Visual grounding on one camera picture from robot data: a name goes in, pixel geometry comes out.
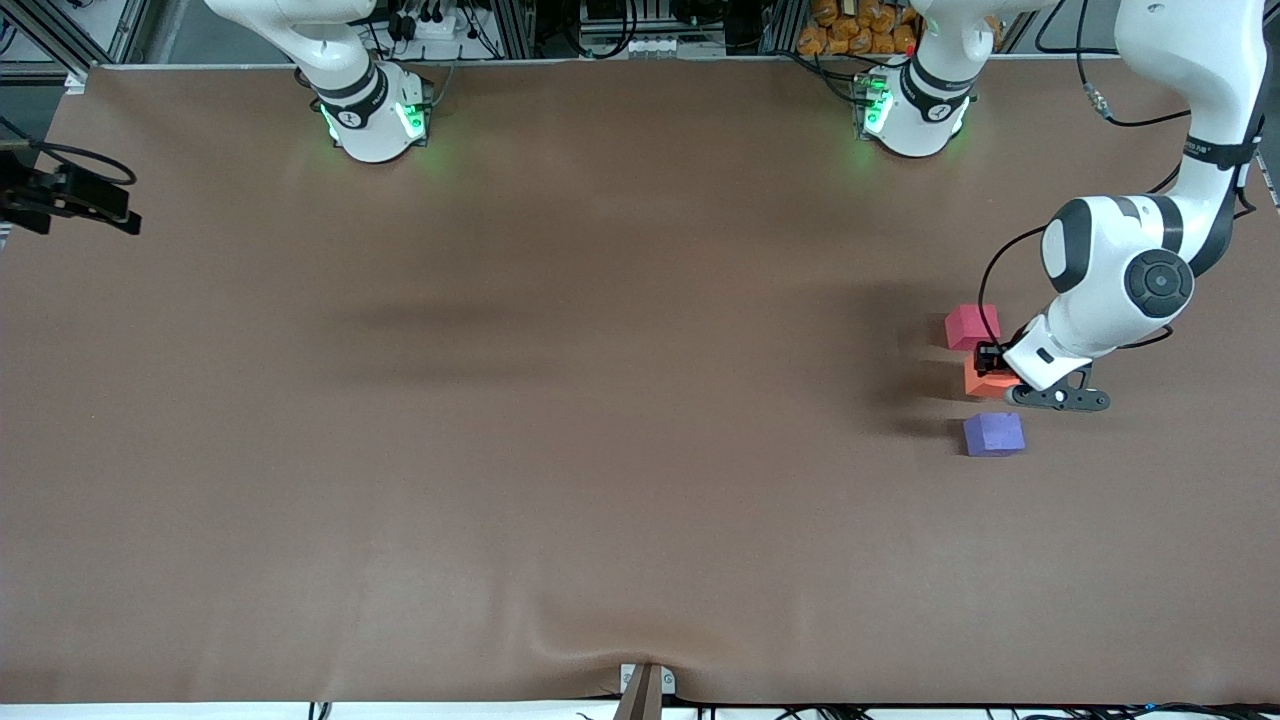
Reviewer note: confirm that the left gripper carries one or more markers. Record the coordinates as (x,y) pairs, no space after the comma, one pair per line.
(990,358)

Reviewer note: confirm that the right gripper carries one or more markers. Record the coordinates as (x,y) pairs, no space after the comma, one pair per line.
(62,192)

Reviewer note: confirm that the orange foam block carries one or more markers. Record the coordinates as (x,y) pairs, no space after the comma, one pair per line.
(985,388)

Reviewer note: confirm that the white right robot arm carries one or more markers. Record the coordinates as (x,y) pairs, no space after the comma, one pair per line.
(365,125)

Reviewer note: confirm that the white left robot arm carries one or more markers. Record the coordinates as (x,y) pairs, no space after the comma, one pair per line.
(1100,270)

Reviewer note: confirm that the red foam block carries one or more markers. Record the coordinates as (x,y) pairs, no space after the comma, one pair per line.
(965,325)

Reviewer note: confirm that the purple foam block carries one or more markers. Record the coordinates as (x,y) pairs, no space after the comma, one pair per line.
(995,433)

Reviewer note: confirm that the orange mesh bag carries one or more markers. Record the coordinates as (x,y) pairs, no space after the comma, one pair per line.
(850,30)

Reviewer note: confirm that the white socket box with plugs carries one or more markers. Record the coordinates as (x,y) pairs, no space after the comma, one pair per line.
(435,27)

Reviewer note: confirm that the brown table mat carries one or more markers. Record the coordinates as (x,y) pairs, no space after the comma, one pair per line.
(640,500)

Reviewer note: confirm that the white power strip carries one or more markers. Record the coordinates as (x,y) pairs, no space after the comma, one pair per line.
(675,46)

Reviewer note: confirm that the black electronics box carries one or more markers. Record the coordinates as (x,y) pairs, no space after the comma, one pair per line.
(605,12)

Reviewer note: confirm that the aluminium frame profile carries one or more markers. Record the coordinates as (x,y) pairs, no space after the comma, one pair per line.
(60,35)

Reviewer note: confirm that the aluminium frame post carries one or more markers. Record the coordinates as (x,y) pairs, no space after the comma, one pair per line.
(515,25)
(780,25)

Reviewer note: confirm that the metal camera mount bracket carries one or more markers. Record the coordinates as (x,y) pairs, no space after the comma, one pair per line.
(645,690)

